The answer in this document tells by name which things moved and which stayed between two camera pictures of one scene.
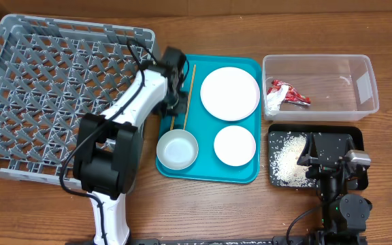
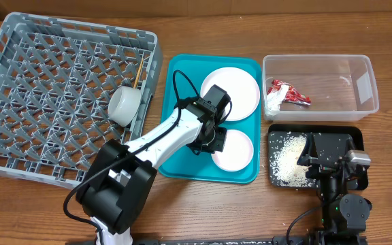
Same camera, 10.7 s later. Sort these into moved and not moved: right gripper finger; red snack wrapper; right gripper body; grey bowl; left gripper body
Moved: grey bowl; left gripper body
Not moved: red snack wrapper; right gripper body; right gripper finger
